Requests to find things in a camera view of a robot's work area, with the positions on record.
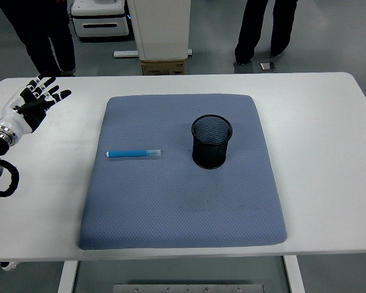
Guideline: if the person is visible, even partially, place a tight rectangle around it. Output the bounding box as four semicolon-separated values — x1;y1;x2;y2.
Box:
234;0;299;66
0;0;77;77

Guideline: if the blue marker with clear cap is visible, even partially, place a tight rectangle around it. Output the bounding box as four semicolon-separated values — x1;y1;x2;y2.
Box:
106;148;163;159

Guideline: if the white and black robot foot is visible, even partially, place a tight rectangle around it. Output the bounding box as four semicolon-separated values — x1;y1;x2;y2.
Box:
0;261;21;272

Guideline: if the grey metal floor bar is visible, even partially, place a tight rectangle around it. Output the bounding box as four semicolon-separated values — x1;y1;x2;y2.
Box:
113;50;140;58

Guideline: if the black mesh pen holder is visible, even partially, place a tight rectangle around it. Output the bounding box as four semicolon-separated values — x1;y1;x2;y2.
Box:
191;114;234;170

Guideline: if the blue-grey quilted mat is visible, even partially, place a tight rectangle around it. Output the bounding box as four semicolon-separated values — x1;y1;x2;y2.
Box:
78;93;288;251

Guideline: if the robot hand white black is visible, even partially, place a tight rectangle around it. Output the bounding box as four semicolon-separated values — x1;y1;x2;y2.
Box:
0;70;73;136

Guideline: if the white cabinet column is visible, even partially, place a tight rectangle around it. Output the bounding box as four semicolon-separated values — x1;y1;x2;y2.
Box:
126;0;193;61

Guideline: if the brown cardboard box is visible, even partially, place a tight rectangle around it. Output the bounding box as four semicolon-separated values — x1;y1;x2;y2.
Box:
141;59;186;76

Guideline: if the white table leg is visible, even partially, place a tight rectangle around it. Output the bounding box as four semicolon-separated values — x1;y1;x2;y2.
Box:
282;255;306;293
57;261;79;293

